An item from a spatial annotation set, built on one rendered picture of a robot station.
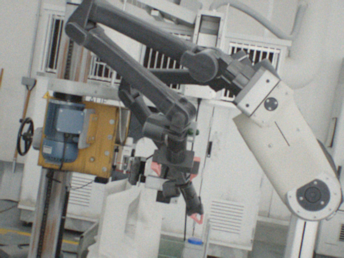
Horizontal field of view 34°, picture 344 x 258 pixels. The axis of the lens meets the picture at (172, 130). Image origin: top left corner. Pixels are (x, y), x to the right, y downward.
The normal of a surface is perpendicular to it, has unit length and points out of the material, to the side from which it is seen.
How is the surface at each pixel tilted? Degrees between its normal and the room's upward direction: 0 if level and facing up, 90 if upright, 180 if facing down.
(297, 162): 115
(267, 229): 90
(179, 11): 90
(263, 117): 92
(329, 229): 90
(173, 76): 103
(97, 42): 109
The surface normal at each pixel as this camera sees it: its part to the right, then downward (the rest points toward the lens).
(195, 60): -0.35, 0.29
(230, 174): -0.09, 0.04
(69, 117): 0.33, 0.11
